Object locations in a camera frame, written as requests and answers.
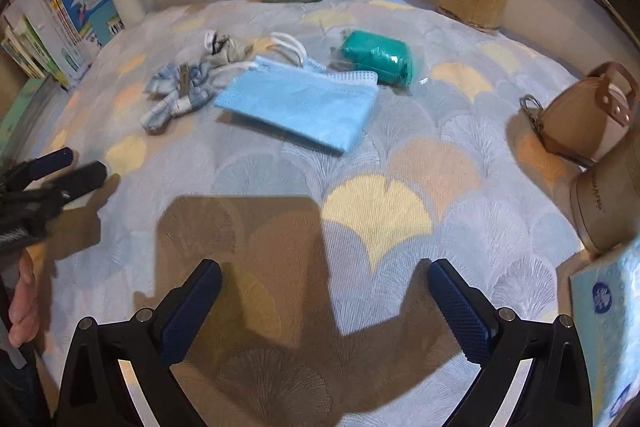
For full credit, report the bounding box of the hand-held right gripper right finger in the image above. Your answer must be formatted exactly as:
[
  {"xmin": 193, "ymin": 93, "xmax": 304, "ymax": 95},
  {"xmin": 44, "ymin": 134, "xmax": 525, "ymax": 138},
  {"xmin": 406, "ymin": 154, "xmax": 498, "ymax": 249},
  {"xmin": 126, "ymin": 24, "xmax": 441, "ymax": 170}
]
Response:
[{"xmin": 427, "ymin": 258, "xmax": 593, "ymax": 427}]

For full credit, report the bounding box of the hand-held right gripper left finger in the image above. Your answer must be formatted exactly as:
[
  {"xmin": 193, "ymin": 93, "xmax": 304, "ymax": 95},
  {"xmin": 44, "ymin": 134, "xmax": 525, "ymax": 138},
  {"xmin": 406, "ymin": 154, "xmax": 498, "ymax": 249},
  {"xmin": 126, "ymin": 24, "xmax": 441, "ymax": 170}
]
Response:
[{"xmin": 52, "ymin": 258, "xmax": 223, "ymax": 427}]

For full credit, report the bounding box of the blue face mask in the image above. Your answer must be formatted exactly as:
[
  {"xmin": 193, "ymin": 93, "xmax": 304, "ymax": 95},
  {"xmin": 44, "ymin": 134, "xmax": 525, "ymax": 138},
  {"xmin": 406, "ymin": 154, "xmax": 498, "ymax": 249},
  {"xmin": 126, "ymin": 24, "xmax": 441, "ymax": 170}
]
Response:
[{"xmin": 214, "ymin": 32, "xmax": 379, "ymax": 155}]

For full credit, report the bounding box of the beige cylindrical container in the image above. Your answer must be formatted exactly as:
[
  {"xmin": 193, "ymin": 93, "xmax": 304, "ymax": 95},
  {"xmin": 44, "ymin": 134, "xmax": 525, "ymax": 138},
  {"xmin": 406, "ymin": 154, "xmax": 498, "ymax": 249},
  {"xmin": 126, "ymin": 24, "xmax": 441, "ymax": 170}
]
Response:
[{"xmin": 570, "ymin": 134, "xmax": 640, "ymax": 258}]

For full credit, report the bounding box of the brown leather key pouch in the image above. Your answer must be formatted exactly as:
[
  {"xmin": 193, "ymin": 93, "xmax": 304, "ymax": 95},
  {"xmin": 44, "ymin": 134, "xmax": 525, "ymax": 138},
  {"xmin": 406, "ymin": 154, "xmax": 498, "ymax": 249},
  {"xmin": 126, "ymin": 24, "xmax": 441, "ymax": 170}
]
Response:
[{"xmin": 520, "ymin": 62, "xmax": 640, "ymax": 165}]

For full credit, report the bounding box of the light blue tissue pack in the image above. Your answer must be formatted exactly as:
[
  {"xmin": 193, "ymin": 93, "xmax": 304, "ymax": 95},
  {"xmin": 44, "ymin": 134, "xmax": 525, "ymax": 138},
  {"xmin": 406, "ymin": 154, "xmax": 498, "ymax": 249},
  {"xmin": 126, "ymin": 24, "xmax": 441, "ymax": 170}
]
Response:
[{"xmin": 569, "ymin": 239, "xmax": 640, "ymax": 427}]

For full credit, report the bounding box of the scallop pattern tablecloth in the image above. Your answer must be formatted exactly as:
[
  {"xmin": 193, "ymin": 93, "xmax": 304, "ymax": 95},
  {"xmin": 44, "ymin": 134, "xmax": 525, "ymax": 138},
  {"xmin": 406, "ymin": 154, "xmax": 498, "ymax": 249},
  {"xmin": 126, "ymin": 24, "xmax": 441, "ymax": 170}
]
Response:
[{"xmin": 15, "ymin": 0, "xmax": 640, "ymax": 427}]

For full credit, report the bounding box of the person's left hand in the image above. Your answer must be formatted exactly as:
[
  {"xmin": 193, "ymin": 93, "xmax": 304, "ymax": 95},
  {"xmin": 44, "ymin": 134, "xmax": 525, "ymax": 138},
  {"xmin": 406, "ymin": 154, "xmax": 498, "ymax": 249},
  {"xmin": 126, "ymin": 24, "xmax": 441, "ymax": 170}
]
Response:
[{"xmin": 9, "ymin": 252, "xmax": 43, "ymax": 348}]

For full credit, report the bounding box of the green folded towel packet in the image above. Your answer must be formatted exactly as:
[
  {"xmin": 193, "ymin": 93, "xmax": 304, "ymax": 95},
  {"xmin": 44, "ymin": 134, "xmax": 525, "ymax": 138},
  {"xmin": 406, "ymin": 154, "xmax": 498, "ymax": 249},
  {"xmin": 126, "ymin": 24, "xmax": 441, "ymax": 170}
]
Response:
[{"xmin": 330, "ymin": 30, "xmax": 415, "ymax": 86}]

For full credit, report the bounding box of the stack of books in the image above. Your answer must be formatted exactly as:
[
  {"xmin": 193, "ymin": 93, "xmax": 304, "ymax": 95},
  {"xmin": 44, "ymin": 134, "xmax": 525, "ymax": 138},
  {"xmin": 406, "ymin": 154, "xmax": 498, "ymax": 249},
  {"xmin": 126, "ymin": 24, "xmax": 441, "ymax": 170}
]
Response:
[{"xmin": 0, "ymin": 0, "xmax": 118, "ymax": 148}]

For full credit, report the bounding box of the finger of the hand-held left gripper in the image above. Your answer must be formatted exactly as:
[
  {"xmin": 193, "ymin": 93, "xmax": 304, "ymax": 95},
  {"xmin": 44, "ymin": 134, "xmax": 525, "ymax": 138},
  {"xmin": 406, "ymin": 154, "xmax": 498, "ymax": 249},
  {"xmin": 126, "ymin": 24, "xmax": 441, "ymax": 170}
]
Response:
[
  {"xmin": 7, "ymin": 148, "xmax": 75, "ymax": 182},
  {"xmin": 47, "ymin": 161, "xmax": 108, "ymax": 202}
]

